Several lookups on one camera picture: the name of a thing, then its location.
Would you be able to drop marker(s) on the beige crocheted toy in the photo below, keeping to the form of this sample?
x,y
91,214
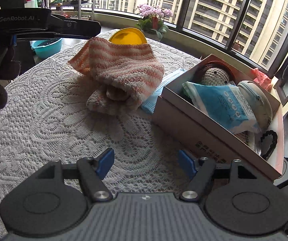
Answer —
x,y
214,74

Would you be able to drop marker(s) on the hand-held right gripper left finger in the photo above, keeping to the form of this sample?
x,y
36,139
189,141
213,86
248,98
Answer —
x,y
105,164

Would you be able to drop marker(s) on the teal plastic basin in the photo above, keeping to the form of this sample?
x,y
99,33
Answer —
x,y
46,47

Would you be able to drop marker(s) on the blue white packet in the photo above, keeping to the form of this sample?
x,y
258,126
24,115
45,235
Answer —
x,y
221,103

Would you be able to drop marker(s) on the pink orchid plant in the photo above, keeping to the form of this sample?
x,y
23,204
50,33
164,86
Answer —
x,y
154,17

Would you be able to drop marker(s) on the yellow plastic bowl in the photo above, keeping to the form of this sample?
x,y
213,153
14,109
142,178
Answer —
x,y
127,36

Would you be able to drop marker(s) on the person's left hand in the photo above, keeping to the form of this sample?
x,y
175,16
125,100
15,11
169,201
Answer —
x,y
1,98

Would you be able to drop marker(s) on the pink crumpled cloth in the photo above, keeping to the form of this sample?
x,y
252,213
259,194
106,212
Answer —
x,y
261,79

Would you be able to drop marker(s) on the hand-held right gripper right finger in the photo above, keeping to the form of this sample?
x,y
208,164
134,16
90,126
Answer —
x,y
187,164

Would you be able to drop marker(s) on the pink cardboard box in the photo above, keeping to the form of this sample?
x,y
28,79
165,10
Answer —
x,y
196,135

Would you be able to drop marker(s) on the white lace tablecloth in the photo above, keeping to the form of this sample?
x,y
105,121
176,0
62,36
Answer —
x,y
46,130

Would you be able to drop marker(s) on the blue face mask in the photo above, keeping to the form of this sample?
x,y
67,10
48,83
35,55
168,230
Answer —
x,y
156,98

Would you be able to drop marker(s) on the pink striped knit cloth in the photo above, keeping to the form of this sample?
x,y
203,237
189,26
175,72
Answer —
x,y
123,65

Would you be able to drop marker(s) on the cream zippered pouch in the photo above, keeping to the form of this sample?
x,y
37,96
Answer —
x,y
259,105

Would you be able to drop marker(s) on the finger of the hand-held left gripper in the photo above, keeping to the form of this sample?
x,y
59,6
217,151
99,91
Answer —
x,y
83,29
60,17

